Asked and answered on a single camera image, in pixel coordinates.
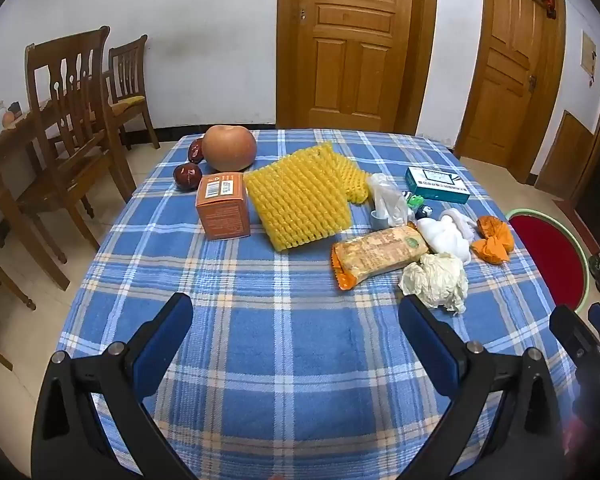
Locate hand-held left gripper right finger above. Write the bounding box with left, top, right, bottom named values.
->
left=397, top=294, right=578, bottom=480

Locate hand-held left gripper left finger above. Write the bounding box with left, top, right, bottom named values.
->
left=30, top=292, right=201, bottom=480

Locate orange snack packet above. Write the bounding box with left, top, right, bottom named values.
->
left=331, top=225, right=431, bottom=291

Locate clear plastic bag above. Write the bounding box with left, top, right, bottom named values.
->
left=366, top=172, right=414, bottom=228

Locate crumpled white paper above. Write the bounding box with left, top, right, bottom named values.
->
left=398, top=252, right=469, bottom=314

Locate red stool with green rim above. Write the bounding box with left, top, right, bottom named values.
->
left=506, top=207, right=591, bottom=313

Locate white tissue wad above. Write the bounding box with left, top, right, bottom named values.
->
left=416, top=209, right=479, bottom=264

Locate orange plastic bag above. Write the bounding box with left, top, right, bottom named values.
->
left=470, top=215, right=514, bottom=265

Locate blue plaid tablecloth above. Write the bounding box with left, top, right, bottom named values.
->
left=57, top=129, right=588, bottom=480

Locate orange cardboard box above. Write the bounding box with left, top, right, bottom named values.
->
left=196, top=172, right=252, bottom=240

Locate teal and white box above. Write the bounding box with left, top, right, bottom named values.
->
left=405, top=166, right=472, bottom=205

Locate small yellow foam net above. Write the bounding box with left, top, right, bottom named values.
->
left=320, top=142, right=374, bottom=205

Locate large yellow foam net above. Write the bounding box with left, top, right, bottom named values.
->
left=243, top=152, right=352, bottom=252

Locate large apple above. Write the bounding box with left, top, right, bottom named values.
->
left=201, top=124, right=257, bottom=173

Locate wooden side table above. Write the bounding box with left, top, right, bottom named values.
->
left=0, top=100, right=72, bottom=292

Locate tall wooden chair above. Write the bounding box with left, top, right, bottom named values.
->
left=24, top=26, right=137, bottom=264

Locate wooden chair with yellow cushion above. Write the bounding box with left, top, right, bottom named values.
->
left=102, top=35, right=161, bottom=151

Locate narrow wooden door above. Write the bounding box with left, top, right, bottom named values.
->
left=455, top=0, right=567, bottom=182

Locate wide wooden door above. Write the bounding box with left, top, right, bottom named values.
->
left=277, top=0, right=438, bottom=134

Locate wooden wall panel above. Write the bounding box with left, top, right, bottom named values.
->
left=535, top=110, right=594, bottom=197

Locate beige wall notice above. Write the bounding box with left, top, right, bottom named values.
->
left=580, top=31, right=599, bottom=82

